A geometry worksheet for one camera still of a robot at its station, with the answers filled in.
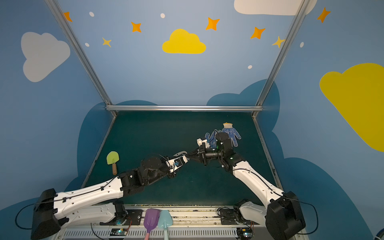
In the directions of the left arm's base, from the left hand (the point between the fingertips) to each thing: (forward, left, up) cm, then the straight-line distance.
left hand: (184, 157), depth 70 cm
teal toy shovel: (-23, +9, -22) cm, 33 cm away
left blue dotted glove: (+9, -13, +2) cm, 16 cm away
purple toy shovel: (-22, +16, -23) cm, 36 cm away
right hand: (0, -1, +2) cm, 3 cm away
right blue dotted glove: (+34, -33, -24) cm, 54 cm away
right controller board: (-28, -30, -25) cm, 47 cm away
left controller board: (-27, +31, -24) cm, 48 cm away
